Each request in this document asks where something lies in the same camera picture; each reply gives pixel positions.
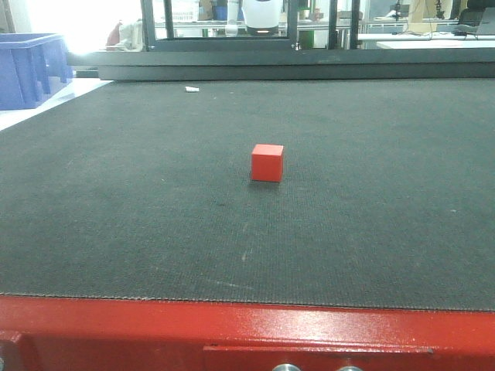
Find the red metal table frame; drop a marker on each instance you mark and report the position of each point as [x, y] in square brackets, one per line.
[97, 334]

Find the red magnetic cube block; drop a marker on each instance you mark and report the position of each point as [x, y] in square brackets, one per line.
[267, 163]

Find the black metal frame rack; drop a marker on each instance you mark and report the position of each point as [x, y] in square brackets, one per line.
[176, 27]

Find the black fabric table mat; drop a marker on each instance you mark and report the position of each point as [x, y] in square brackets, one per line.
[143, 190]

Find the blue plastic crate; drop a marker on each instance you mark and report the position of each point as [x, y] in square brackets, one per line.
[34, 67]

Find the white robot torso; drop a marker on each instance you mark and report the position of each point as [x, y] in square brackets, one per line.
[261, 18]

